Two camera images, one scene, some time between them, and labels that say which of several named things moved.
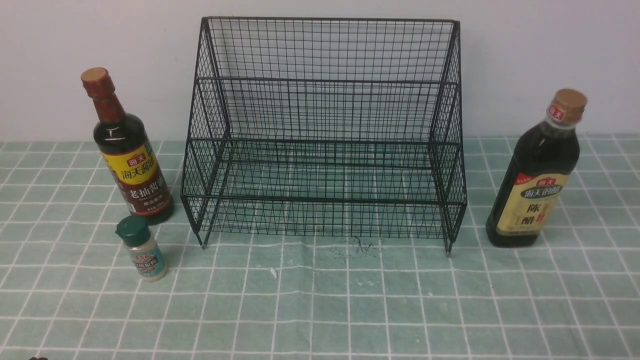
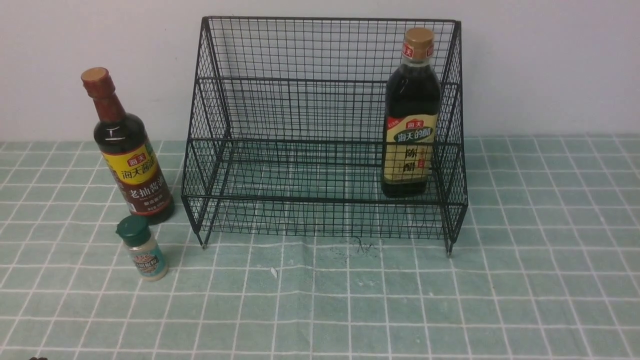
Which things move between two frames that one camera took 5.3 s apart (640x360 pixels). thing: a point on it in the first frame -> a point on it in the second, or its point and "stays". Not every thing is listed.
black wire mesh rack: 327,128 stays
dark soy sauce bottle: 128,152 stays
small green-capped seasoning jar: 140,244 stays
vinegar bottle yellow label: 535,174 -> 411,119
